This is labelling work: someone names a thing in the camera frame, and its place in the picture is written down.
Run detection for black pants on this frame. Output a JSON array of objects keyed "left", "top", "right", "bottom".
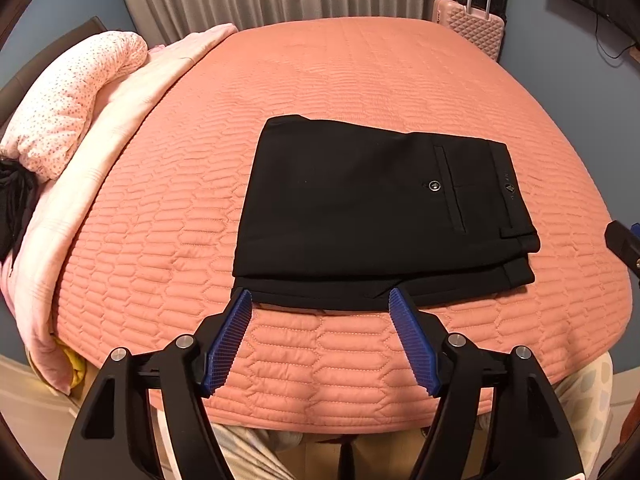
[{"left": 232, "top": 116, "right": 540, "bottom": 311}]

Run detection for yellow item under bedding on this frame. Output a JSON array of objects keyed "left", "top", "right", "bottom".
[{"left": 54, "top": 337, "right": 87, "bottom": 389}]

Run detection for light pink folded blanket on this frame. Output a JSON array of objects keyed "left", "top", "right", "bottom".
[{"left": 1, "top": 24, "right": 256, "bottom": 394}]

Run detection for pink hard-shell suitcase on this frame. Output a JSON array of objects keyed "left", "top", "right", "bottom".
[{"left": 432, "top": 0, "right": 506, "bottom": 62}]

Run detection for black garment by headboard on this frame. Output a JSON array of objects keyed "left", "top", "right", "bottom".
[{"left": 0, "top": 158, "right": 39, "bottom": 261}]

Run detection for pink dotted rolled duvet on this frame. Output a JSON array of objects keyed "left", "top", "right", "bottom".
[{"left": 1, "top": 30, "right": 148, "bottom": 182}]

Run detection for dark grey headboard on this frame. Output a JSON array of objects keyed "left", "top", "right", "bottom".
[{"left": 0, "top": 16, "right": 106, "bottom": 127}]

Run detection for beige wall socket panel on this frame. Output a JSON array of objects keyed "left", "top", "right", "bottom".
[{"left": 629, "top": 47, "right": 640, "bottom": 63}]

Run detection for black television cable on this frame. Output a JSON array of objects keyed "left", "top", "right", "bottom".
[{"left": 593, "top": 12, "right": 637, "bottom": 60}]

